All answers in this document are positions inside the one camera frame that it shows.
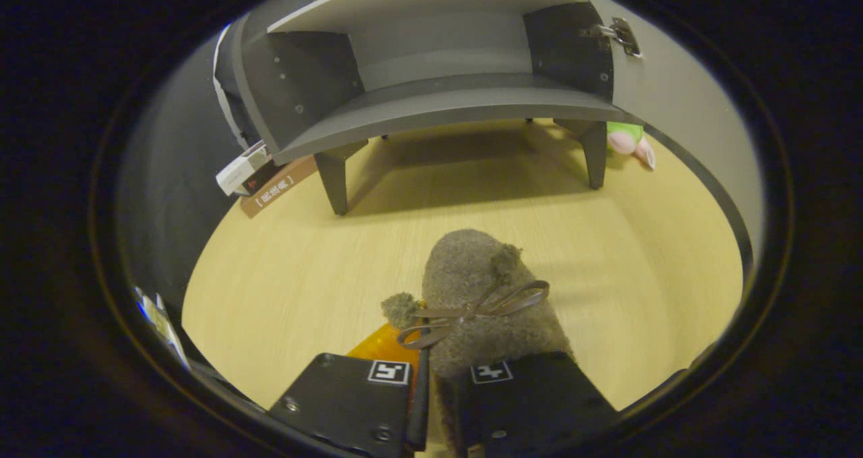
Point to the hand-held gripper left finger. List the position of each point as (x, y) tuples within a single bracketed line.
[(344, 397)]

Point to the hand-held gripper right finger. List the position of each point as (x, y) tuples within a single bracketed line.
[(532, 397)]

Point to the brown shoe with pink label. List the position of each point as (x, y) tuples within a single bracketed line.
[(472, 276)]

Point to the grey shoe cabinet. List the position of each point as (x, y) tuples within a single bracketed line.
[(438, 104)]

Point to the silver door hinge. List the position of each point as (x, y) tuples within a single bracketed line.
[(617, 34)]

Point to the black book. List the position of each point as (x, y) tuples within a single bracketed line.
[(261, 178)]

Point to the black backdrop cloth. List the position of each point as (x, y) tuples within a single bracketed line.
[(168, 195)]

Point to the green and pink plush toy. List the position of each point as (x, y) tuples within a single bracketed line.
[(623, 141)]

